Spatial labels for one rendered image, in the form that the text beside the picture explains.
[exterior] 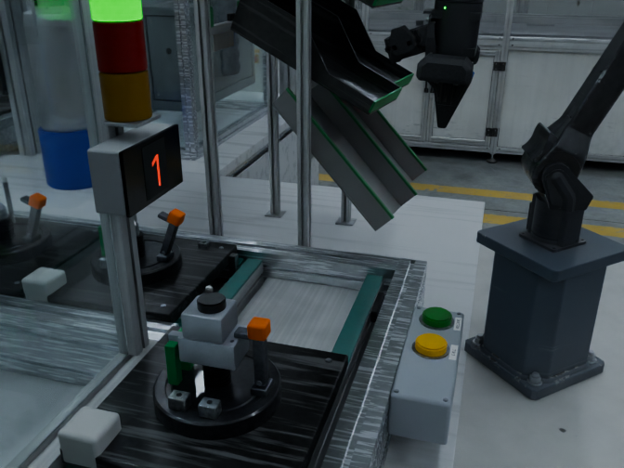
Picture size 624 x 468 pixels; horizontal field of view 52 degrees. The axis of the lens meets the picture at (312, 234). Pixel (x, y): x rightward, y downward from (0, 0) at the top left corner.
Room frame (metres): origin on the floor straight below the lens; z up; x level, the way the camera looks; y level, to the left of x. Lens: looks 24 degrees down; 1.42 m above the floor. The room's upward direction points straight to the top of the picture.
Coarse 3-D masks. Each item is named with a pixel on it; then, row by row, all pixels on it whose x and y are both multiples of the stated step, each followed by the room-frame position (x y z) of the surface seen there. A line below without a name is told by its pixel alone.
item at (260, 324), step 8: (256, 320) 0.56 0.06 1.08; (264, 320) 0.56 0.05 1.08; (240, 328) 0.57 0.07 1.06; (248, 328) 0.56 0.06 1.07; (256, 328) 0.55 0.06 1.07; (264, 328) 0.55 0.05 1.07; (240, 336) 0.56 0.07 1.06; (248, 336) 0.56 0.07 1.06; (256, 336) 0.55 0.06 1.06; (264, 336) 0.55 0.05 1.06; (256, 344) 0.56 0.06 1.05; (264, 344) 0.56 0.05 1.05; (256, 352) 0.56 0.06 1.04; (264, 352) 0.56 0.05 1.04; (256, 360) 0.56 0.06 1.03; (264, 360) 0.56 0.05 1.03; (256, 368) 0.56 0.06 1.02; (264, 368) 0.55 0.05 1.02; (256, 376) 0.56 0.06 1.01; (264, 376) 0.55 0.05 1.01; (256, 384) 0.56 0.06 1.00; (264, 384) 0.55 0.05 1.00
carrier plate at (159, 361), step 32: (160, 352) 0.66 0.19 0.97; (288, 352) 0.66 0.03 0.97; (320, 352) 0.66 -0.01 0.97; (128, 384) 0.60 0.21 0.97; (288, 384) 0.60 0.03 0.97; (320, 384) 0.60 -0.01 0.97; (128, 416) 0.54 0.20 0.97; (288, 416) 0.54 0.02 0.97; (320, 416) 0.54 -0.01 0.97; (128, 448) 0.49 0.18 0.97; (160, 448) 0.49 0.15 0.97; (192, 448) 0.49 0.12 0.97; (224, 448) 0.49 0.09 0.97; (256, 448) 0.49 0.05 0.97; (288, 448) 0.49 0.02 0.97
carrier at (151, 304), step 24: (144, 240) 0.95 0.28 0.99; (192, 240) 0.99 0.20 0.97; (144, 264) 0.87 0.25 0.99; (168, 264) 0.87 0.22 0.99; (192, 264) 0.91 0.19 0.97; (216, 264) 0.91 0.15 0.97; (144, 288) 0.83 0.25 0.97; (168, 288) 0.83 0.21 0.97; (192, 288) 0.83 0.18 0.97; (168, 312) 0.76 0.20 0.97
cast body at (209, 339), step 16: (192, 304) 0.58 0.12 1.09; (208, 304) 0.56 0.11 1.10; (224, 304) 0.57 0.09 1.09; (192, 320) 0.56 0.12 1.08; (208, 320) 0.55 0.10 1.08; (224, 320) 0.56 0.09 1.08; (176, 336) 0.58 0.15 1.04; (192, 336) 0.56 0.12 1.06; (208, 336) 0.55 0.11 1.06; (224, 336) 0.55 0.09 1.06; (192, 352) 0.56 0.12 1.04; (208, 352) 0.55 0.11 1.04; (224, 352) 0.55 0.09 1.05; (240, 352) 0.56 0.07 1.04; (224, 368) 0.55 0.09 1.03
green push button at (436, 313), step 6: (426, 312) 0.76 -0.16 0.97; (432, 312) 0.76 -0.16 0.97; (438, 312) 0.76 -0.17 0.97; (444, 312) 0.76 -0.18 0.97; (426, 318) 0.74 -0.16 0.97; (432, 318) 0.74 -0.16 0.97; (438, 318) 0.74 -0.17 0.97; (444, 318) 0.74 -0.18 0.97; (450, 318) 0.74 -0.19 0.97; (426, 324) 0.74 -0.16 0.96; (432, 324) 0.73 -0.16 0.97; (438, 324) 0.73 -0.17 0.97; (444, 324) 0.73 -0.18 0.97
